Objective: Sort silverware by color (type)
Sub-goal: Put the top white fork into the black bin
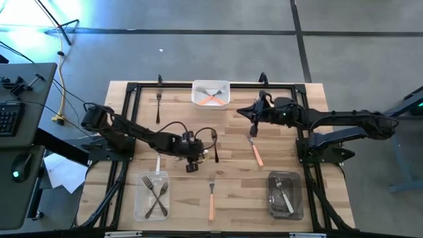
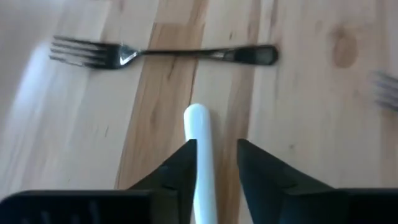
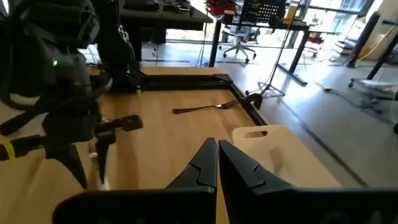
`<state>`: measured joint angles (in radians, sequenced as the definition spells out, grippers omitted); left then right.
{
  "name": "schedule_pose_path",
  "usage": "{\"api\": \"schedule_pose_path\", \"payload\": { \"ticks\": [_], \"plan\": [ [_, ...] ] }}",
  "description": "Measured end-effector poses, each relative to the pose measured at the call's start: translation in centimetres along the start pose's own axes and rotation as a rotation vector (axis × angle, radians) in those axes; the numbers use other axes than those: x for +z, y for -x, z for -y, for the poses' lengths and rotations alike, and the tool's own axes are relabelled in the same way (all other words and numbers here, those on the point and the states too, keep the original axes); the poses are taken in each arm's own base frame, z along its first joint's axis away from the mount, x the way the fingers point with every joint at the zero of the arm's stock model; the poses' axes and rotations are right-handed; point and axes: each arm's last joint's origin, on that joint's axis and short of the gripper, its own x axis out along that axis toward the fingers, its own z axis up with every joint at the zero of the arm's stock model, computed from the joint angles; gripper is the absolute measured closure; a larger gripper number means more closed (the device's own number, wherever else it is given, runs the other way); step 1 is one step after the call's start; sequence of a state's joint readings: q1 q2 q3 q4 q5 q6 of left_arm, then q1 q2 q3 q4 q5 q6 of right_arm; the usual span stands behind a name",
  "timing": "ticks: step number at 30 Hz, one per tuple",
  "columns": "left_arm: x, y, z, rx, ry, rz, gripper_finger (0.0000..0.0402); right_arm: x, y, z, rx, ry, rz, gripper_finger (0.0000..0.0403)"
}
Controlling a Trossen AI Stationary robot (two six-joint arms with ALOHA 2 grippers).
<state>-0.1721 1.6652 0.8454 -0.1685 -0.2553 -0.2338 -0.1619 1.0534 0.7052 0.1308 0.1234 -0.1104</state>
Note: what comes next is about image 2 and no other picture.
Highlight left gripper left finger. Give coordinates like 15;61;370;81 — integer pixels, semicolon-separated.
0;139;198;224

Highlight white-handled fork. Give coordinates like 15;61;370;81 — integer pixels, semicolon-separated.
183;103;218;224
371;70;398;113

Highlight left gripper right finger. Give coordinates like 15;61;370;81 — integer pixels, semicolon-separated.
237;138;398;224

